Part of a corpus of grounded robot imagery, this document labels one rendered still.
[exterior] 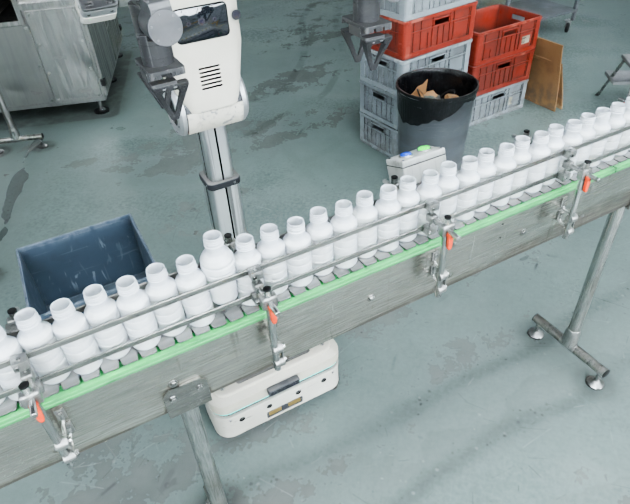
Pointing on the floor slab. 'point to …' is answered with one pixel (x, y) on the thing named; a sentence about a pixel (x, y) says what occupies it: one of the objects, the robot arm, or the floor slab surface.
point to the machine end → (48, 57)
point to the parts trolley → (545, 9)
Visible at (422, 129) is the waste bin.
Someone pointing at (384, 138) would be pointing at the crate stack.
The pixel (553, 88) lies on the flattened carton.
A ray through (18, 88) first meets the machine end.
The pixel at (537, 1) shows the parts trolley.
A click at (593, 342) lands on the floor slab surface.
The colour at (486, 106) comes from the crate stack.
